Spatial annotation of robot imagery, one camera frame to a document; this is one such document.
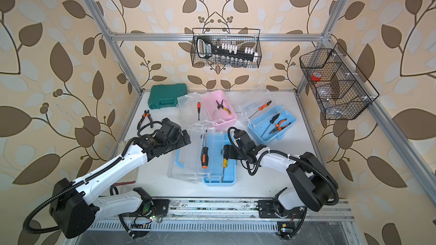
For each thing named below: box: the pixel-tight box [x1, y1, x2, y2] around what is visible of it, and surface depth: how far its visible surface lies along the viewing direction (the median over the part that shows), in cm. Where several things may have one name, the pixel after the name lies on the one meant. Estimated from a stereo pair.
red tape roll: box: [310, 71, 322, 82], surface depth 84 cm
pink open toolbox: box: [177, 89, 238, 130], surface depth 107 cm
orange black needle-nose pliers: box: [268, 118, 292, 135], surface depth 101 cm
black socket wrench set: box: [196, 36, 259, 62], surface depth 85 cm
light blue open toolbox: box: [237, 85, 297, 143], surface depth 102 cm
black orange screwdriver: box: [200, 129, 209, 170], surface depth 74 cm
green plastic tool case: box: [147, 83, 188, 110], surface depth 114 cm
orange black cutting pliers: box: [136, 109, 154, 130], surface depth 107 cm
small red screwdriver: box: [196, 101, 202, 121], surface depth 98 cm
